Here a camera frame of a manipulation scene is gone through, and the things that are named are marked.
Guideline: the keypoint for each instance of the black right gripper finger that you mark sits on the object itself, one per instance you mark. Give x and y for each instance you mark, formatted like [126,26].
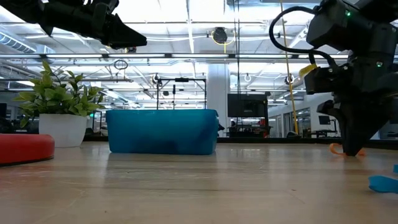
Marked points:
[370,124]
[351,127]

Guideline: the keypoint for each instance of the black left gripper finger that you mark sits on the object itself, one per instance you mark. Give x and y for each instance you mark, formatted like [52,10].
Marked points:
[124,34]

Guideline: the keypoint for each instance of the pale orange rubber band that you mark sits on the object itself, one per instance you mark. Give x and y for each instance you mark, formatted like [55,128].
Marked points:
[334,151]

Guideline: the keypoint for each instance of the blue rubber band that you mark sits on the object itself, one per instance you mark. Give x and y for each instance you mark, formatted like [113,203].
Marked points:
[384,184]

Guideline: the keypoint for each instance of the blue plastic bin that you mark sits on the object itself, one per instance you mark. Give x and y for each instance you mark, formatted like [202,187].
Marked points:
[161,130]

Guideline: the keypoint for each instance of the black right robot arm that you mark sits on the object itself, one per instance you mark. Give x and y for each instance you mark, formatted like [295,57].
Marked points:
[357,28]

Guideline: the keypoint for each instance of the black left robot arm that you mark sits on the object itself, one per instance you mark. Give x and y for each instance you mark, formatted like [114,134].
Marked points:
[18,11]

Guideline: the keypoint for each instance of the small black desk monitor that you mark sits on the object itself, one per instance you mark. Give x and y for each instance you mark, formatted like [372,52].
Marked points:
[324,120]

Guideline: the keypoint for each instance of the large black monitor screen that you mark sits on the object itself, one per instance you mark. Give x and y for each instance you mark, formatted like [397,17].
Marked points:
[247,105]

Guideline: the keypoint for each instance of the green plant in white pot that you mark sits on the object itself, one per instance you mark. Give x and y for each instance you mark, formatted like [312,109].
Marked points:
[62,127]

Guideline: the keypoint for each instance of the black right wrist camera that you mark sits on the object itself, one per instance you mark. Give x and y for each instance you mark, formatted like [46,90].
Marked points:
[326,81]

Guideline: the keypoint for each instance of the black metal rack frame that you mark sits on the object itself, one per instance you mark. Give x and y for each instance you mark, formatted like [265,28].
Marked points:
[182,80]

